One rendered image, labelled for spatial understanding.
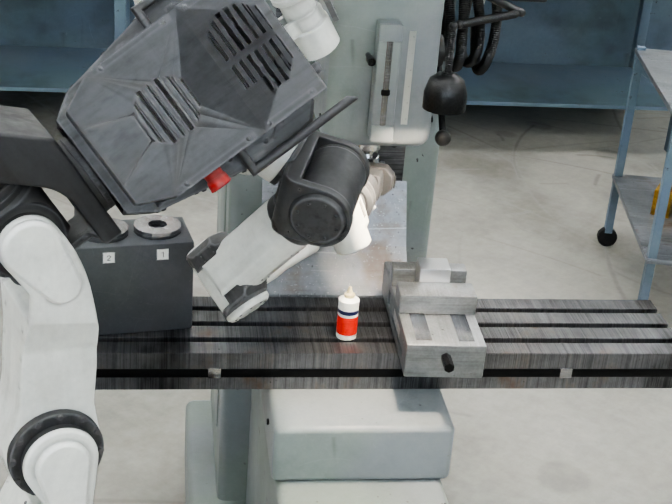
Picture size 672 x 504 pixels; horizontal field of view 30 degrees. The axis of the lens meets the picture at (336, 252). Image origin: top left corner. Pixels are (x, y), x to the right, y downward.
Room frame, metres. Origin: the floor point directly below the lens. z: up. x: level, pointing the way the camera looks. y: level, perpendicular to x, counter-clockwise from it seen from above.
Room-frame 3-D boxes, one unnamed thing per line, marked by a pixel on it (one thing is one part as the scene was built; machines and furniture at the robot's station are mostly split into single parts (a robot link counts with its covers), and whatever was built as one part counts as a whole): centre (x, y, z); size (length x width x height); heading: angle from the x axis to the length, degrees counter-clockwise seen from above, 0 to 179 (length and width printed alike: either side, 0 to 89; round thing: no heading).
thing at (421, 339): (2.19, -0.20, 0.96); 0.35 x 0.15 x 0.11; 7
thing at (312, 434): (2.20, -0.04, 0.76); 0.50 x 0.35 x 0.12; 9
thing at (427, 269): (2.22, -0.19, 1.01); 0.06 x 0.05 x 0.06; 97
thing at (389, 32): (2.09, -0.06, 1.45); 0.04 x 0.04 x 0.21; 9
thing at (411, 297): (2.16, -0.20, 0.99); 0.15 x 0.06 x 0.04; 97
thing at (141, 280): (2.15, 0.39, 1.00); 0.22 x 0.12 x 0.20; 109
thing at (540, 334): (2.20, -0.09, 0.86); 1.24 x 0.23 x 0.08; 99
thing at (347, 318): (2.14, -0.03, 0.96); 0.04 x 0.04 x 0.11
